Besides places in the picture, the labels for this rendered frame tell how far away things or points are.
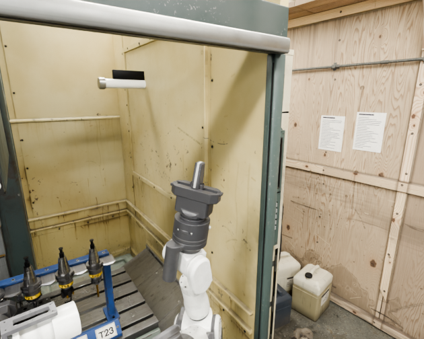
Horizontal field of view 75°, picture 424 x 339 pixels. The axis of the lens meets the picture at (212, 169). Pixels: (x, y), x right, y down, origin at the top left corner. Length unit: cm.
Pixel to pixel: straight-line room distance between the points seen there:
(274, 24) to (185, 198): 52
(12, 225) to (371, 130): 245
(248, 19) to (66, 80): 152
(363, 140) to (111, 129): 194
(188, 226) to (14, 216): 131
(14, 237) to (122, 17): 149
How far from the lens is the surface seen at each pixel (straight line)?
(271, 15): 84
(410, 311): 281
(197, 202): 64
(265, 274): 103
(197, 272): 70
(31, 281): 125
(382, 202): 252
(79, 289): 173
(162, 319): 162
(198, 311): 86
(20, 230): 186
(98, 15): 57
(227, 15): 74
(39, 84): 208
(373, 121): 245
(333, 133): 258
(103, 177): 220
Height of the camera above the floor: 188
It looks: 15 degrees down
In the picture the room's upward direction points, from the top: straight up
